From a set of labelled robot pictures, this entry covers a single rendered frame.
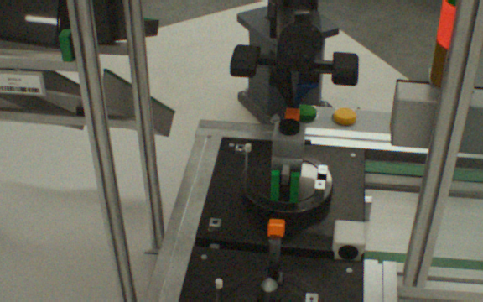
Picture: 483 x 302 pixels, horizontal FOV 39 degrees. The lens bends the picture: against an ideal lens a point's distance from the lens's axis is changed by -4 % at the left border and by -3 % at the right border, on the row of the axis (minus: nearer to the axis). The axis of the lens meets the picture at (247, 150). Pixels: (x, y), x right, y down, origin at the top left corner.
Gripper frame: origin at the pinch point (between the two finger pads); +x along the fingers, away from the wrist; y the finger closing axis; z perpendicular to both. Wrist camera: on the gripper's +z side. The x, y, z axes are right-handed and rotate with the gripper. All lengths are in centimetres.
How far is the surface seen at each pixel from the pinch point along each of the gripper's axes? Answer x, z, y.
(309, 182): 10.1, -8.6, -3.5
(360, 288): 11.7, -27.1, -11.8
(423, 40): 114, 221, -52
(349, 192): 12.1, -7.8, -9.7
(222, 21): 25, 65, 22
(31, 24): -23.7, -24.6, 27.8
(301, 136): 0.6, -9.6, -1.9
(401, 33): 114, 226, -40
